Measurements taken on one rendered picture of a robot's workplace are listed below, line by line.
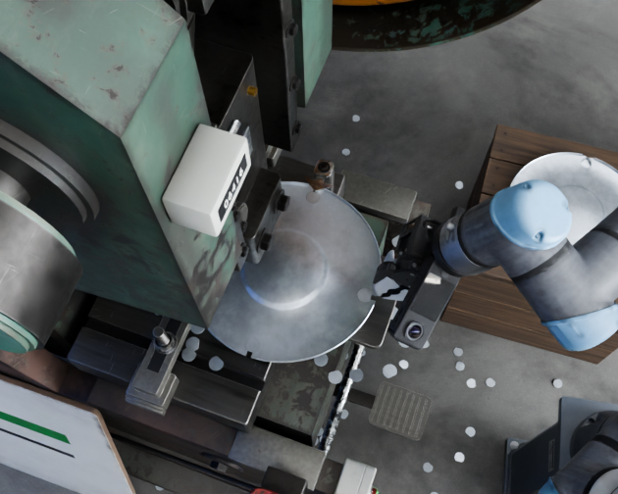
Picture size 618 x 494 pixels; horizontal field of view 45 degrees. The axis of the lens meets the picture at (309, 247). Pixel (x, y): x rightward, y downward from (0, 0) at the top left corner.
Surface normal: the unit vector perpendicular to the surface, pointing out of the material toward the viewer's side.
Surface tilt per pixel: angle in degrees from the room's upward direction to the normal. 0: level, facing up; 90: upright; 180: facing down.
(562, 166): 0
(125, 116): 45
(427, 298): 37
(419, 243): 25
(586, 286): 19
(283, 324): 0
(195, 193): 0
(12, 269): 64
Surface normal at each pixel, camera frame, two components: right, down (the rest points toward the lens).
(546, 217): 0.39, -0.26
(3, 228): 0.69, -0.04
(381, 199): -0.02, -0.41
